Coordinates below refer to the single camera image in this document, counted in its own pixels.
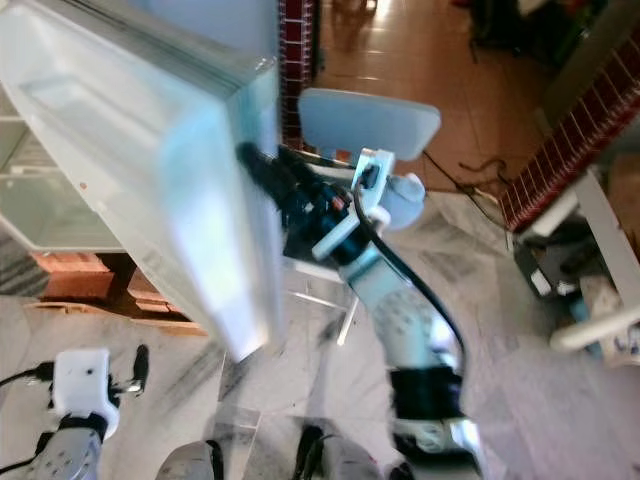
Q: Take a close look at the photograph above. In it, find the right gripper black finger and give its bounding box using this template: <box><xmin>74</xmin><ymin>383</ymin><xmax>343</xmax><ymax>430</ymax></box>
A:
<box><xmin>236</xmin><ymin>142</ymin><xmax>296</xmax><ymax>201</ymax></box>
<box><xmin>275</xmin><ymin>148</ymin><xmax>319</xmax><ymax>199</ymax></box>

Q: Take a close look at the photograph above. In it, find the pale fridge door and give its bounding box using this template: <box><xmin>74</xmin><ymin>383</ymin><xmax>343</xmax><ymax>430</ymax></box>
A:
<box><xmin>0</xmin><ymin>0</ymin><xmax>283</xmax><ymax>363</ymax></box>

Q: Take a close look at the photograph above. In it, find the flat wooden board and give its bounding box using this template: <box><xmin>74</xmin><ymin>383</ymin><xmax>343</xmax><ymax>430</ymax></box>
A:
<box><xmin>20</xmin><ymin>298</ymin><xmax>206</xmax><ymax>337</ymax></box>

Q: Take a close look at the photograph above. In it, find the red brick stack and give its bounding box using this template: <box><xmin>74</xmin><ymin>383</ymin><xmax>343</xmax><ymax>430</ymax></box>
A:
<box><xmin>32</xmin><ymin>252</ymin><xmax>113</xmax><ymax>301</ymax></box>
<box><xmin>125</xmin><ymin>268</ymin><xmax>191</xmax><ymax>316</ymax></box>

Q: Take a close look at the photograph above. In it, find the white folding chair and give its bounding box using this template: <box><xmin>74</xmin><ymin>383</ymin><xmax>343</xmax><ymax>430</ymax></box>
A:
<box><xmin>282</xmin><ymin>88</ymin><xmax>444</xmax><ymax>348</ymax></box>

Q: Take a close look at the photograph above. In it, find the narrow red brick pillar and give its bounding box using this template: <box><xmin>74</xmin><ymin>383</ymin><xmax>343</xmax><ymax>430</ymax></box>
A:
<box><xmin>278</xmin><ymin>0</ymin><xmax>317</xmax><ymax>151</ymax></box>

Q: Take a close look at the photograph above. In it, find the grey right robot leg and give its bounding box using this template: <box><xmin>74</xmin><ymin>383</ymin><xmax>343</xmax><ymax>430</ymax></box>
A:
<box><xmin>295</xmin><ymin>425</ymin><xmax>386</xmax><ymax>480</ymax></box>

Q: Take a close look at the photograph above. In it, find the black floor appliance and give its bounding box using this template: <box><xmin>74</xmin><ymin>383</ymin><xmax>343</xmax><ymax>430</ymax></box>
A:
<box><xmin>515</xmin><ymin>240</ymin><xmax>563</xmax><ymax>301</ymax></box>

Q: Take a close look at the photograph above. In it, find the wide red brick pillar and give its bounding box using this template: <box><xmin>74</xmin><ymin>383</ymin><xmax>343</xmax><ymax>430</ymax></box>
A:
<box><xmin>500</xmin><ymin>50</ymin><xmax>640</xmax><ymax>233</ymax></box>

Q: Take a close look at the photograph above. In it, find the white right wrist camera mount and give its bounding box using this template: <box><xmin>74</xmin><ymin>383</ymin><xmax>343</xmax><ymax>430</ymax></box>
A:
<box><xmin>310</xmin><ymin>148</ymin><xmax>397</xmax><ymax>263</ymax></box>

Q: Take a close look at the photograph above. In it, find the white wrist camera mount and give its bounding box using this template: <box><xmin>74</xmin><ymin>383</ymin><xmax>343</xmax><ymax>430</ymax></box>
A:
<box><xmin>52</xmin><ymin>348</ymin><xmax>113</xmax><ymax>431</ymax></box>
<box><xmin>310</xmin><ymin>148</ymin><xmax>397</xmax><ymax>263</ymax></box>

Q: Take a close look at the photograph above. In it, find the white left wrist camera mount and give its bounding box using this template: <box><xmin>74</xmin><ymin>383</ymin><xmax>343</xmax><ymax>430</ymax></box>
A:
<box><xmin>52</xmin><ymin>348</ymin><xmax>113</xmax><ymax>431</ymax></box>

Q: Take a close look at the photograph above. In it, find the long black left arm cable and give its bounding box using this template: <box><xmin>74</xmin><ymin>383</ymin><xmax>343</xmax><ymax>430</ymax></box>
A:
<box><xmin>0</xmin><ymin>365</ymin><xmax>56</xmax><ymax>391</ymax></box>

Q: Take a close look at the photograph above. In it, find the thin black floor cable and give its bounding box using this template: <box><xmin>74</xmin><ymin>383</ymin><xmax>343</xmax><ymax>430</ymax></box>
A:
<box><xmin>425</xmin><ymin>150</ymin><xmax>511</xmax><ymax>201</ymax></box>

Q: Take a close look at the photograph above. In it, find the white plastic frame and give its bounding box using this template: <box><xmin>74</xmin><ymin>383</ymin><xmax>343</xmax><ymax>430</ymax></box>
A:
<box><xmin>515</xmin><ymin>170</ymin><xmax>640</xmax><ymax>367</ymax></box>

